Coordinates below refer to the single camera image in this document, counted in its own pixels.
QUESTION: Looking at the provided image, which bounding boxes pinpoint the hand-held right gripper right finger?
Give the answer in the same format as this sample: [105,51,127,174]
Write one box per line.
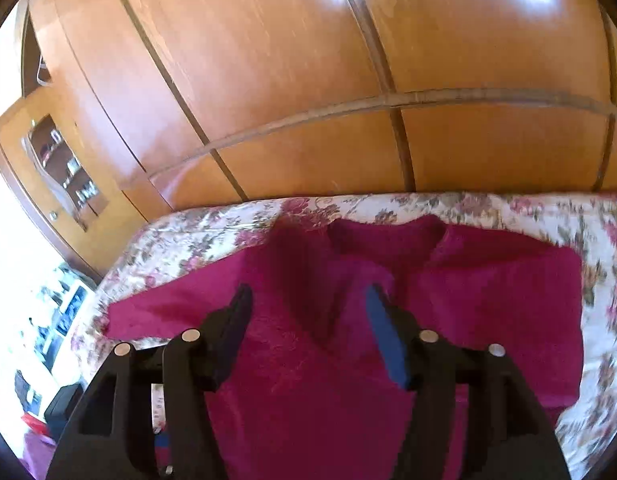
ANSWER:
[364,284,571,480]

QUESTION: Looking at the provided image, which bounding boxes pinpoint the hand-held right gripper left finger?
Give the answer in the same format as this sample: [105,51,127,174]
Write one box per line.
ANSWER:
[46,284,254,480]

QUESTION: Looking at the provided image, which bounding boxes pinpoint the dark red knit sweater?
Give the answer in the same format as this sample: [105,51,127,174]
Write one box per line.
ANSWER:
[106,214,584,480]

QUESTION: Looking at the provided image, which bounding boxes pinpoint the wooden glass-door cabinet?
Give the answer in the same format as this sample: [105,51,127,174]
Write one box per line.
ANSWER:
[0,87,156,281]

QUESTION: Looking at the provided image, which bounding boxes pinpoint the black box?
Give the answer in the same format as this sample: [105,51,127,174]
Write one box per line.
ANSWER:
[43,384,85,436]

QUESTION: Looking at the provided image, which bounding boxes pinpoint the floral bedspread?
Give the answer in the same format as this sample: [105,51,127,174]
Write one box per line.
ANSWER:
[68,191,617,480]

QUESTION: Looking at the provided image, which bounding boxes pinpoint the purple cloth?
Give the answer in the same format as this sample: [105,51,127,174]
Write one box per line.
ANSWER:
[18,432,58,478]

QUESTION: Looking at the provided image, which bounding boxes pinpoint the wooden wardrobe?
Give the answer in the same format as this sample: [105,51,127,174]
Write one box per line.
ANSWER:
[23,0,617,211]

